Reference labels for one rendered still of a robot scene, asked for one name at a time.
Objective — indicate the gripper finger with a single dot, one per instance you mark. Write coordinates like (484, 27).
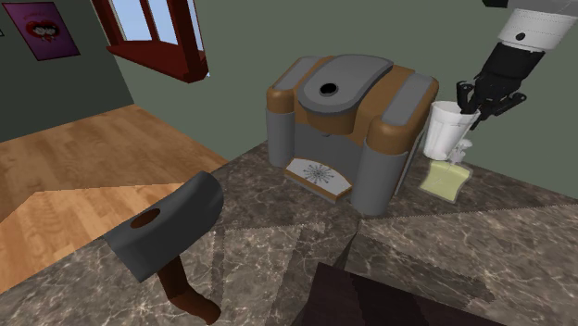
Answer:
(466, 97)
(496, 108)

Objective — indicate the purple wall picture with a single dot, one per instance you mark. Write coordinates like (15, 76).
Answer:
(40, 29)

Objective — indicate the red framed window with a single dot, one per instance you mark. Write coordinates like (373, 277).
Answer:
(155, 49)

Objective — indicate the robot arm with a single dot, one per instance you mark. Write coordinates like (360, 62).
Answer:
(535, 27)

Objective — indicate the white cup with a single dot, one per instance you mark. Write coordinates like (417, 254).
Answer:
(444, 131)

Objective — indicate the grey and brown coffee machine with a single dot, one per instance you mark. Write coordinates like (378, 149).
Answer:
(347, 117)

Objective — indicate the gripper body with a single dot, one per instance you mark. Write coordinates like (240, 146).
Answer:
(508, 67)

